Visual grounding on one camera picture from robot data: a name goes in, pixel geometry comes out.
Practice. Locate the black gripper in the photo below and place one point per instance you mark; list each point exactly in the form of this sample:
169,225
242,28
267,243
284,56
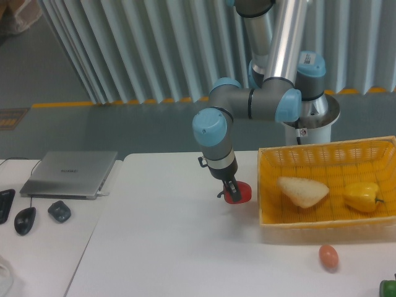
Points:
225,170

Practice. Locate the red bell pepper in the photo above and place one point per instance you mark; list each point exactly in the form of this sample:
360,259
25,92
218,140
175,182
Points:
245,190

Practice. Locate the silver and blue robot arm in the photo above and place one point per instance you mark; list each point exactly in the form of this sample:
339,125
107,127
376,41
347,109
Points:
275,32

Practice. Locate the yellow bell pepper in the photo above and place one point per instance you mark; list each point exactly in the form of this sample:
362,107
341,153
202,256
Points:
362,196

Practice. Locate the slice of white bread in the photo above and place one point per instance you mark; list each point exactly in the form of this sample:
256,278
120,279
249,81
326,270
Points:
303,192

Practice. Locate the yellow woven basket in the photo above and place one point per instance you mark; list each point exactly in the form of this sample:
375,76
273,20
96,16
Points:
335,164

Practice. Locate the brown egg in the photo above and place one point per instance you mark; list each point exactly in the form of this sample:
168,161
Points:
328,257

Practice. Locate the silver laptop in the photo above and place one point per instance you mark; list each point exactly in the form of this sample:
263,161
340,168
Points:
70,174

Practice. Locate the dark grey small device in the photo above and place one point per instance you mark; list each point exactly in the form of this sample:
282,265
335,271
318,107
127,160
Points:
59,211

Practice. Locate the white folding screen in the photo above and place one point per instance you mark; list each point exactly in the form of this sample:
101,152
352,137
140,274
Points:
175,50

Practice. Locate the green object at edge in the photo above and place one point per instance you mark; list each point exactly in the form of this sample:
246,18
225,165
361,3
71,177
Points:
387,288

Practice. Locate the black computer mouse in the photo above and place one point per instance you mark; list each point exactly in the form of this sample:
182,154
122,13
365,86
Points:
24,221

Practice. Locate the brown cardboard box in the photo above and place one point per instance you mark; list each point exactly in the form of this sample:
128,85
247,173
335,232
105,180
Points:
18,16

